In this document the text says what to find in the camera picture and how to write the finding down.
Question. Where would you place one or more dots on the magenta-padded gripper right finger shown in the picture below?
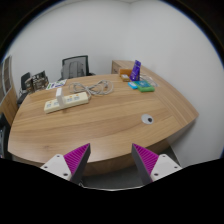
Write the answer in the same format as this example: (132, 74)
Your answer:
(145, 159)

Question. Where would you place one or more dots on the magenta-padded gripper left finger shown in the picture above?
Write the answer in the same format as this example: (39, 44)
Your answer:
(78, 159)

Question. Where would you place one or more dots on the white charger block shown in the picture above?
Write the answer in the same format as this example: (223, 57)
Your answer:
(59, 98)

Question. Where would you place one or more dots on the cream power strip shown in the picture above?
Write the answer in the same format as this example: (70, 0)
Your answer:
(75, 99)

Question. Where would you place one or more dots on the green flat box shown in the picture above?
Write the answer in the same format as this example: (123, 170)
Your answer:
(144, 86)

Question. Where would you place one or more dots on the small blue box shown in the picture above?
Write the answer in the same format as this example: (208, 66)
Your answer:
(132, 85)

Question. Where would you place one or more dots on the black armchair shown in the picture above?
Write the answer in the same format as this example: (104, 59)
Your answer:
(4, 136)

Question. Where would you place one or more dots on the clear plastic bag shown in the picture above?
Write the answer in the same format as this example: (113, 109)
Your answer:
(151, 80)

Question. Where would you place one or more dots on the small tan box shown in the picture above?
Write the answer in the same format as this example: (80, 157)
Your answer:
(125, 78)

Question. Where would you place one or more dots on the stack of dark cardboard boxes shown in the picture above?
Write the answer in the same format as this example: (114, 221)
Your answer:
(37, 81)

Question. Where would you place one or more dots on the purple standing pouch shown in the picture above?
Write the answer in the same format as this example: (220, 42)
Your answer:
(135, 70)

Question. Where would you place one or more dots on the grey backpack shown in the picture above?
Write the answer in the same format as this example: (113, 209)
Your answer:
(72, 70)

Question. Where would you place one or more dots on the wooden glass-door cabinet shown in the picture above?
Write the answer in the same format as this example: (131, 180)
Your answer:
(8, 103)

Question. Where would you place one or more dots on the orange box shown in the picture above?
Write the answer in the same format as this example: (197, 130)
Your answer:
(124, 71)

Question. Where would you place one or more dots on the black mesh office chair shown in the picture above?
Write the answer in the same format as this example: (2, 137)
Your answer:
(85, 65)

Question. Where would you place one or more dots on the low wooden side cabinet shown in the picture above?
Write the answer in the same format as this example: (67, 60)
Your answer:
(117, 65)

